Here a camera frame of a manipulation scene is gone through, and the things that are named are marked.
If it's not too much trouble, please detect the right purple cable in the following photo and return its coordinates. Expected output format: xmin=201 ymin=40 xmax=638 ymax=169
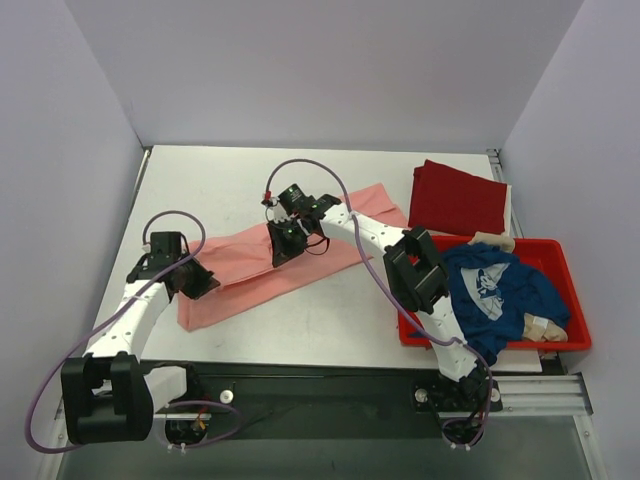
xmin=263 ymin=158 xmax=499 ymax=447

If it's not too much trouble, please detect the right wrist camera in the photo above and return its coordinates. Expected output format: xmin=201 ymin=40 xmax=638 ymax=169
xmin=261 ymin=183 xmax=314 ymax=223

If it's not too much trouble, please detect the beige t shirt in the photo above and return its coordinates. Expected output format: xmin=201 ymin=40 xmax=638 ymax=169
xmin=461 ymin=232 xmax=570 ymax=343

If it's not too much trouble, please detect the aluminium frame rail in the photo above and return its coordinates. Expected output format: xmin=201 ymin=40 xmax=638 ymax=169
xmin=156 ymin=370 xmax=593 ymax=417

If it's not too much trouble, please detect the folded dark red t shirt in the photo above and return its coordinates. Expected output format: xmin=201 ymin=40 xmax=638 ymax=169
xmin=409 ymin=160 xmax=509 ymax=236

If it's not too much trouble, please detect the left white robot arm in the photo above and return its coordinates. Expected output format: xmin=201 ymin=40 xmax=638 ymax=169
xmin=61 ymin=231 xmax=219 ymax=445

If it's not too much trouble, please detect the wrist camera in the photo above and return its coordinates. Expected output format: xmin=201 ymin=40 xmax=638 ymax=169
xmin=143 ymin=231 xmax=189 ymax=263
xmin=261 ymin=183 xmax=314 ymax=223

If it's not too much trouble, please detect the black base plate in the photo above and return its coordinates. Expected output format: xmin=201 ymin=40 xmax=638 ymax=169
xmin=155 ymin=362 xmax=502 ymax=446

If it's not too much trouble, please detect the pink t shirt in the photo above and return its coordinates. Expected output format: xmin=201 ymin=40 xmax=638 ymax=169
xmin=175 ymin=182 xmax=409 ymax=332

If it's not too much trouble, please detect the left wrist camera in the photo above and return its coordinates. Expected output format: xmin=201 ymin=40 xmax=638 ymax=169
xmin=143 ymin=231 xmax=189 ymax=263

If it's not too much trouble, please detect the red plastic bin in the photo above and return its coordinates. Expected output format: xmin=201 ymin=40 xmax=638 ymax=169
xmin=397 ymin=234 xmax=592 ymax=354

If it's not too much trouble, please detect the blue printed t shirt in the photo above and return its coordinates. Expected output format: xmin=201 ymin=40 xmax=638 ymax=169
xmin=442 ymin=242 xmax=571 ymax=365

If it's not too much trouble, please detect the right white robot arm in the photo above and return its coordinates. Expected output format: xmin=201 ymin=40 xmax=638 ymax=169
xmin=262 ymin=184 xmax=492 ymax=408

